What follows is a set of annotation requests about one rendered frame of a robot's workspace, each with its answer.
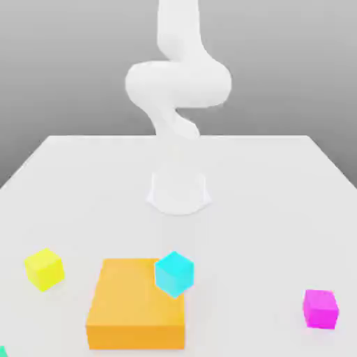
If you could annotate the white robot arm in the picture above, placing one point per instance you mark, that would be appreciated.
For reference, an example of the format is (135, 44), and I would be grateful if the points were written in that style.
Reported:
(178, 81)

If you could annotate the small cyan cube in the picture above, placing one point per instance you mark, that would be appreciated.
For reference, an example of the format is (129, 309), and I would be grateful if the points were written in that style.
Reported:
(174, 274)

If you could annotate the small yellow cube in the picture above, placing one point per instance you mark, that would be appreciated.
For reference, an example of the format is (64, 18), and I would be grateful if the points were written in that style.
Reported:
(44, 270)

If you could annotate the small magenta cube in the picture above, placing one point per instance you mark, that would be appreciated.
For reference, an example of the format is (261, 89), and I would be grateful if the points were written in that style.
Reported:
(320, 309)

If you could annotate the small teal cube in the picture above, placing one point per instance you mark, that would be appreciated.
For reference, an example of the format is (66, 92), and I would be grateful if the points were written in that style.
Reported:
(2, 352)

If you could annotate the large orange box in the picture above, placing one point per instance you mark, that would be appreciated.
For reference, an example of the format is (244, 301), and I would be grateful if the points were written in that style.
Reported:
(134, 306)

